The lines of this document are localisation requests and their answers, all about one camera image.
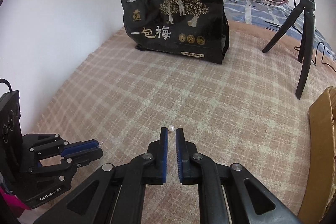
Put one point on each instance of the single white pearl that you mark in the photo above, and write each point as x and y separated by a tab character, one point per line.
171	128

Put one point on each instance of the blue patterned bed sheet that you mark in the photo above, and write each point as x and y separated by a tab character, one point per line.
271	18

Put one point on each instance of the cardboard box tray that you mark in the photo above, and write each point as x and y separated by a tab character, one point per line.
320	189

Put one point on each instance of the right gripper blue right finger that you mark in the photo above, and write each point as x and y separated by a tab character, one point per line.
227	194

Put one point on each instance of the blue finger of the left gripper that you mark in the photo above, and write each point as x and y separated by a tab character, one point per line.
83	158
79	147

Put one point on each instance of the black snack bag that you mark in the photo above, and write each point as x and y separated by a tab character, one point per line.
193	28

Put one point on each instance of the pink sleeve forearm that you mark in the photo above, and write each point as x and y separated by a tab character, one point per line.
15	205

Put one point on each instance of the pink plaid blanket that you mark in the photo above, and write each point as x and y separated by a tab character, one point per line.
243	110

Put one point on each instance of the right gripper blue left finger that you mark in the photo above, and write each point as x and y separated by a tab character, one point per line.
114	194

